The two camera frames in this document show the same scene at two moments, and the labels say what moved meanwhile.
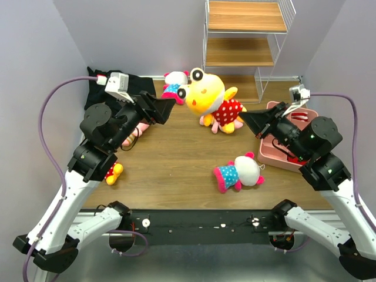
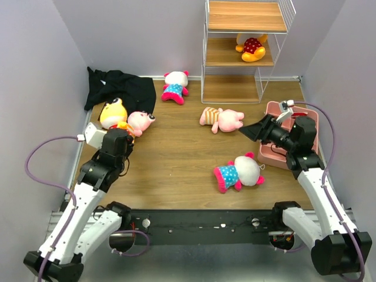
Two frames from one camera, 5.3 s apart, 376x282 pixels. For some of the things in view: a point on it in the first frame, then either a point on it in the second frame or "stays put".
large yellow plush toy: x=207 y=95 → x=252 y=49
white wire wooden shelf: x=240 y=42 stays put
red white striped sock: x=300 y=116 stays put
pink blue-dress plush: x=245 y=171 stays put
